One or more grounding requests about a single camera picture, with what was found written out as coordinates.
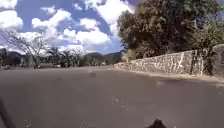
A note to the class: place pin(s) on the distant hill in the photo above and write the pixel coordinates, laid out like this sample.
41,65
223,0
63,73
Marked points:
106,55

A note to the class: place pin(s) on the grey asphalt road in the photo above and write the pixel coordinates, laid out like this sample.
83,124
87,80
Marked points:
100,96

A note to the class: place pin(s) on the distant row of trees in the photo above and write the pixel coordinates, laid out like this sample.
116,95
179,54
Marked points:
63,57

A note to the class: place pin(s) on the large leafy trees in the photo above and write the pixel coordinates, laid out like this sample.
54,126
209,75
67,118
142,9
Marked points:
160,26

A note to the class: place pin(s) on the robot's own part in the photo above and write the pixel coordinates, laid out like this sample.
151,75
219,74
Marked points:
156,124

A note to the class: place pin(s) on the pale dirt verge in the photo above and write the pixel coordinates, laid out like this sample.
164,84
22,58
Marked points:
186,76

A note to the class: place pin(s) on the bare tree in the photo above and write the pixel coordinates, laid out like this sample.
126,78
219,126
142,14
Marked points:
33,47

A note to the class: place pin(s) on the grey stone wall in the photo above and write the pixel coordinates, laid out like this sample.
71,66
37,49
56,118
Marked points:
166,62

